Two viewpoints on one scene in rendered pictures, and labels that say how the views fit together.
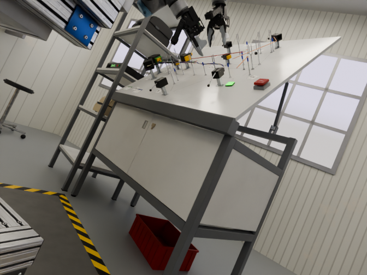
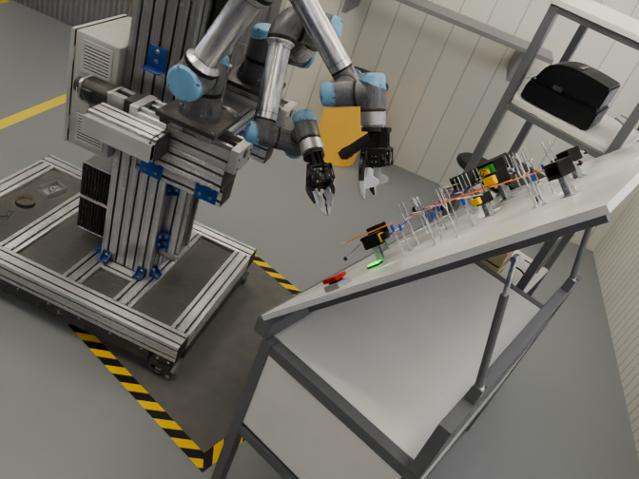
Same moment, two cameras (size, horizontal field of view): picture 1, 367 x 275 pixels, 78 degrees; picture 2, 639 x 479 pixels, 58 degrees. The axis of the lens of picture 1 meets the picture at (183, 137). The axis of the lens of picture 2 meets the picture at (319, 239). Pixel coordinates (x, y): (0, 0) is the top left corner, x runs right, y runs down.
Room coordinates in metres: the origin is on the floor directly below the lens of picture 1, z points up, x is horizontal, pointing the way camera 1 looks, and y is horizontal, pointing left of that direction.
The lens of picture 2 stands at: (0.53, -1.41, 2.05)
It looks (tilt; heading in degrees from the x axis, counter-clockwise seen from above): 33 degrees down; 70
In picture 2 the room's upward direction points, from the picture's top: 21 degrees clockwise
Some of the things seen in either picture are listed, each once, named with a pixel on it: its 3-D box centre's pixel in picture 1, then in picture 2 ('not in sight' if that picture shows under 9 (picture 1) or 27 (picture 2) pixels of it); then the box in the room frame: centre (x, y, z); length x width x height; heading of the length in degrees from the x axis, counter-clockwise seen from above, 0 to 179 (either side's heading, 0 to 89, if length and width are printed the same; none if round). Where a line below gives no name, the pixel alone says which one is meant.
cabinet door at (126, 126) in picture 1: (122, 133); not in sight; (1.57, 0.40, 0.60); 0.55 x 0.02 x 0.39; 42
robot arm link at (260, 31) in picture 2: not in sight; (265, 41); (0.86, 0.95, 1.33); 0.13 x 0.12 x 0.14; 179
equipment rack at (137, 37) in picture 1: (123, 94); (515, 216); (2.18, 0.70, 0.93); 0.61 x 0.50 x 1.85; 42
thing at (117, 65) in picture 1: (128, 75); (517, 182); (2.10, 0.70, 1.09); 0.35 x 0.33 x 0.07; 42
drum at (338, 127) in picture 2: not in sight; (346, 117); (1.91, 2.80, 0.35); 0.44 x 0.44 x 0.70
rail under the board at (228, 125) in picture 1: (155, 107); (368, 266); (1.35, 0.23, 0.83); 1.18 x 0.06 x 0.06; 42
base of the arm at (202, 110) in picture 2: not in sight; (203, 100); (0.64, 0.51, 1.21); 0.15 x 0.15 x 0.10
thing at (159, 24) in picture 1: (152, 31); (571, 89); (2.07, 0.67, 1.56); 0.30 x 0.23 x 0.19; 134
